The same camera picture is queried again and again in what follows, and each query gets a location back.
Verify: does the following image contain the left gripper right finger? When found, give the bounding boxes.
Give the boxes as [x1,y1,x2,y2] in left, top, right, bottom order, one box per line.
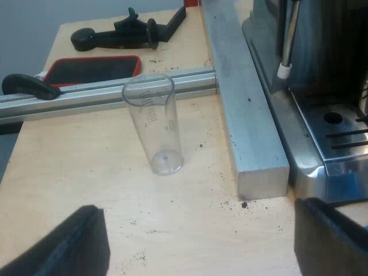
[293,197,368,276]

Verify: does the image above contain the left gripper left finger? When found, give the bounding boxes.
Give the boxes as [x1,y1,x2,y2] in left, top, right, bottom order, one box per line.
[0,204,112,276]

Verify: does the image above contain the steel espresso machine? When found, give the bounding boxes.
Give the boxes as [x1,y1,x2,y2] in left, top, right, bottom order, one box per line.
[241,0,368,205]

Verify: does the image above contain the clear measuring glass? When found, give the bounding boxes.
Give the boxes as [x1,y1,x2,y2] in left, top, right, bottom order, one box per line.
[121,73,185,175]

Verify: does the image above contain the metal block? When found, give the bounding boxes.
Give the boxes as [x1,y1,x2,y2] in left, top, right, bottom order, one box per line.
[201,0,290,201]

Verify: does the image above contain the red-rimmed black tray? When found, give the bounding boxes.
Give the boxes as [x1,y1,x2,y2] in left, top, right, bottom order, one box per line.
[44,55,142,87]

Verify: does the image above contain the black tripod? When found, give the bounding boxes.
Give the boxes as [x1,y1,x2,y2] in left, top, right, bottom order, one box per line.
[70,5,187,53]

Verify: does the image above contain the aluminium rail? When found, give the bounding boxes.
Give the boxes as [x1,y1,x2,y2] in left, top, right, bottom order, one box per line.
[0,67,217,125]

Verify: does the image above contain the black curved clamp handle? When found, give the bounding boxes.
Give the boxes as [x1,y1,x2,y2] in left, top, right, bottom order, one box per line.
[1,73,62,101]

